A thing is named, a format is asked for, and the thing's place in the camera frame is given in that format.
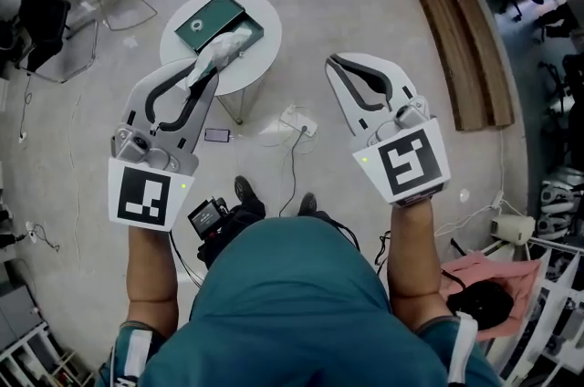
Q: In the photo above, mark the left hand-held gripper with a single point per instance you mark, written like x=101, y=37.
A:
x=141, y=198

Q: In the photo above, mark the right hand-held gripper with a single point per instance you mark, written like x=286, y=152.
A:
x=408, y=161

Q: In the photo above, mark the white item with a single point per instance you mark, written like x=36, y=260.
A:
x=220, y=49

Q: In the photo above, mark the dark green box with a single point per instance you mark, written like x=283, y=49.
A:
x=214, y=11

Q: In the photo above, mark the person's right forearm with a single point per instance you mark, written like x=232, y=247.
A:
x=413, y=253

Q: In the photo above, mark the person's left forearm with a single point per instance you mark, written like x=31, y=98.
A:
x=153, y=275

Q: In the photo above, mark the black smartphone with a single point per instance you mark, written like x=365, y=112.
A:
x=217, y=135

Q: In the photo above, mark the white power strip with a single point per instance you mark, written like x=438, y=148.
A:
x=299, y=119

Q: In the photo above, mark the round white side table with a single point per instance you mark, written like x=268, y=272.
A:
x=261, y=59

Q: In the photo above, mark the brown wooden planks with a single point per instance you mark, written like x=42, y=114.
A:
x=465, y=38

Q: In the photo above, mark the person's black left shoe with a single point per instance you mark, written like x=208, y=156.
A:
x=248, y=193

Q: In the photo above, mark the person's black shoe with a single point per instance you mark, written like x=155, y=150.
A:
x=308, y=205
x=248, y=193

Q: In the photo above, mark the black waist-mounted screen device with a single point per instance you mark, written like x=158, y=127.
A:
x=205, y=218

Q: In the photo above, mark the person's black right shoe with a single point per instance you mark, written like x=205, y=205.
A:
x=308, y=205

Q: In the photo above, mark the black office chair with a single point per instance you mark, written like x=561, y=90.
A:
x=43, y=20

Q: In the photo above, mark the small white appliance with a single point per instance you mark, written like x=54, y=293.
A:
x=513, y=227

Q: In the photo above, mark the person's teal shirt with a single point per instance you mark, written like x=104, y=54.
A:
x=292, y=312

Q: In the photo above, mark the black bag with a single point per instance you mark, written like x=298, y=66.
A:
x=483, y=303

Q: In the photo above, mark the pink cloth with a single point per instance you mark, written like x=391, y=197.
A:
x=524, y=280

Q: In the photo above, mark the white metal rack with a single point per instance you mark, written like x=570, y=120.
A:
x=554, y=303

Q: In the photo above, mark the white shelf unit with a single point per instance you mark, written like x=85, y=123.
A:
x=32, y=353

